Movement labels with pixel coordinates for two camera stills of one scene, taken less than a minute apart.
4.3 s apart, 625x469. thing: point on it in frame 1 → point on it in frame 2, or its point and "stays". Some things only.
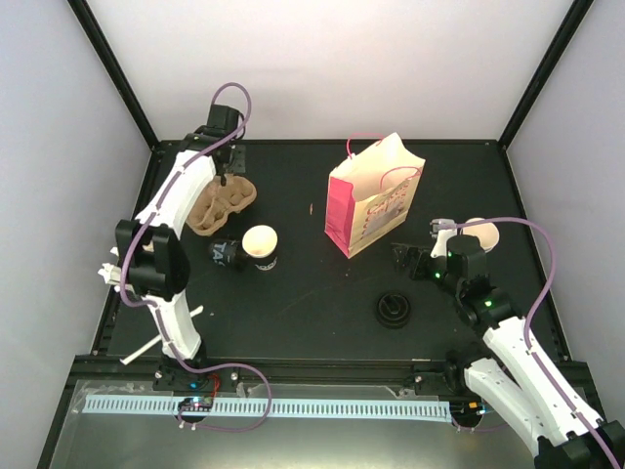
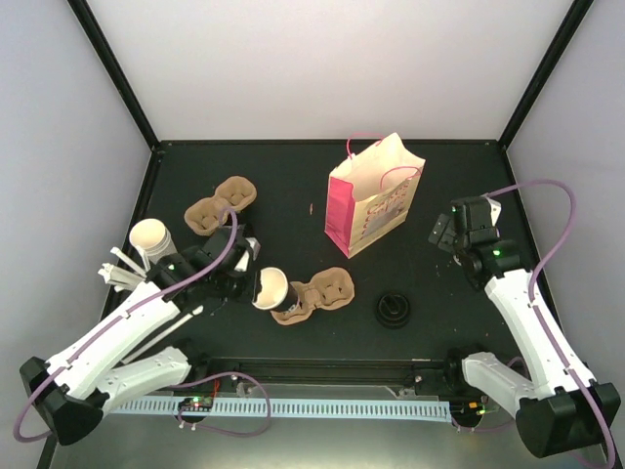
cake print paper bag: [371, 191] stays
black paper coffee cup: [260, 243] → [276, 294]
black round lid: [393, 310] stays
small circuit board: [196, 404] stays
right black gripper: [405, 257] → [441, 229]
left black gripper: [240, 164] → [246, 295]
